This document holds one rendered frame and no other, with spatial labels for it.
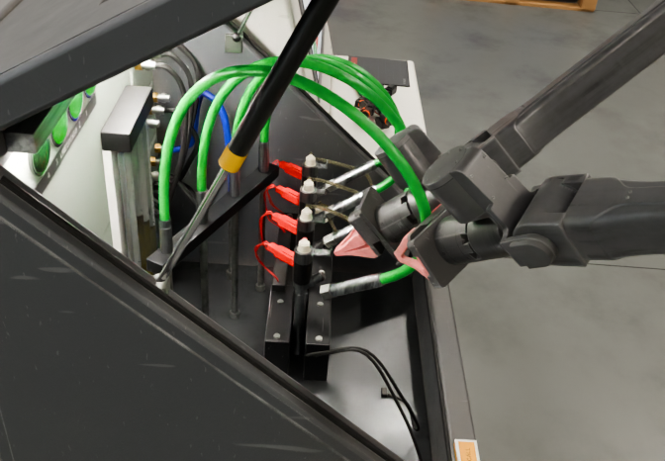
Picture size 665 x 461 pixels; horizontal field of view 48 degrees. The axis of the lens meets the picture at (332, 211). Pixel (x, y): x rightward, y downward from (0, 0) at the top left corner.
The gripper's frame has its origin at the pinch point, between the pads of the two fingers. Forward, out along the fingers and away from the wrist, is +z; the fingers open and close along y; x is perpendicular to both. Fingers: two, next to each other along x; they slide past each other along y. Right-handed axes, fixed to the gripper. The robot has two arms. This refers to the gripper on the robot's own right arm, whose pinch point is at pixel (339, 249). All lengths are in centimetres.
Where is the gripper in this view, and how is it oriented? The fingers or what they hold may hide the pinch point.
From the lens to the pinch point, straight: 109.5
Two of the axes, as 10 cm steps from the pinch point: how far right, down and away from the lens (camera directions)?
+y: -6.3, -7.3, -2.8
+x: -2.8, 5.4, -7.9
